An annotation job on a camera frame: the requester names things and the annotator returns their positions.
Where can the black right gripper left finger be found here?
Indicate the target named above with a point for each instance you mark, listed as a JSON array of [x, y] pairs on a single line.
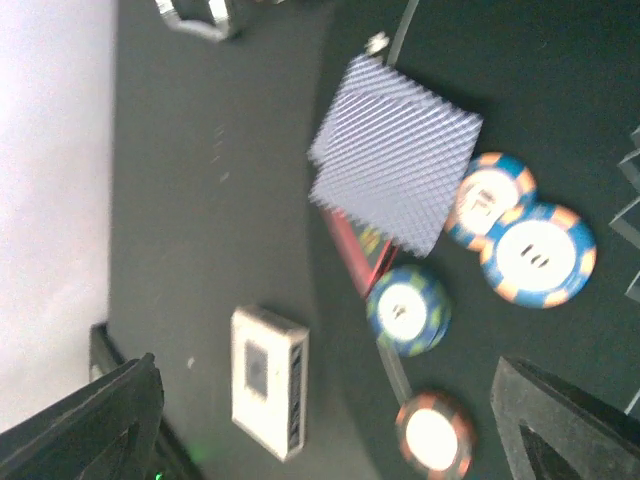
[[105, 430]]

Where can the round black poker mat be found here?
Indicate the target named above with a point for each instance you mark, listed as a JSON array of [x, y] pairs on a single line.
[[479, 139]]

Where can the black poker chip case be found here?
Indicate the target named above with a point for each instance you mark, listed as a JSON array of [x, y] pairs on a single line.
[[213, 21]]

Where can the white card box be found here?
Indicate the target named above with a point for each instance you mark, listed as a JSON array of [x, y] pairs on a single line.
[[269, 379]]

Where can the orange chip seat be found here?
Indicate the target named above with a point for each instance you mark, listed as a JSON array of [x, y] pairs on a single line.
[[436, 436]]

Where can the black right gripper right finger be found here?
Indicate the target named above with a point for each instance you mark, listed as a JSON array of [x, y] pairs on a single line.
[[552, 429]]

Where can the red triangle marker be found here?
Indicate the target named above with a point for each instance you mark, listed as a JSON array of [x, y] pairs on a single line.
[[366, 254]]

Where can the green chip seat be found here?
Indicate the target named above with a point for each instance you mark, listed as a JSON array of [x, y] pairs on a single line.
[[409, 310]]

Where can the blue card seat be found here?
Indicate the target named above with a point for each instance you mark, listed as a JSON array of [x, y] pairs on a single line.
[[387, 139]]

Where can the blue white chip seat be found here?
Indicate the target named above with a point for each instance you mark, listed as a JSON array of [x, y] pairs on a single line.
[[493, 183]]

